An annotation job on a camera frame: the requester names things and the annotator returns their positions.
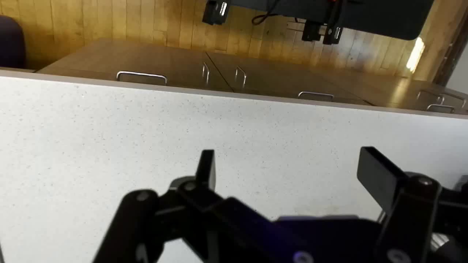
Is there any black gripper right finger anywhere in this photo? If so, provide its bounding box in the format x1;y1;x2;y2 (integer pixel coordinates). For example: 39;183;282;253
357;145;468;263

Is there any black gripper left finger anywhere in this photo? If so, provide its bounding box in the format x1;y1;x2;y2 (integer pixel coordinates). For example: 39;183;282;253
92;149;294;263

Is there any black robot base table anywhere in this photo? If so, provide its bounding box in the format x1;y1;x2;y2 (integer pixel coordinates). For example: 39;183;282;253
227;0;436;43

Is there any black table clamp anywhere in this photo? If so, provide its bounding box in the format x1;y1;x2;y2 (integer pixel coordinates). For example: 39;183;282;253
300;19;323;44
322;22;345;47
200;0;229;27

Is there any wooden base cabinet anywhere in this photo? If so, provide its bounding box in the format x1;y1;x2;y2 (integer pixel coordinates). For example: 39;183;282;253
36;37;468;116

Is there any dark purple chair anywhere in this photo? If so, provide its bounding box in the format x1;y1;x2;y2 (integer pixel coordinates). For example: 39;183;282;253
0;15;28;70

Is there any silver cabinet handle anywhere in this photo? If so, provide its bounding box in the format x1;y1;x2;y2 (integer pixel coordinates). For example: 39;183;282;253
115;70;168;87
232;68;248;91
200;63;212;89
425;103;458;116
295;89;336;103
415;89;446;106

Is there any dark red cable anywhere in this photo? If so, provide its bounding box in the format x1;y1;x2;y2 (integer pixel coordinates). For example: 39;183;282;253
250;0;284;27

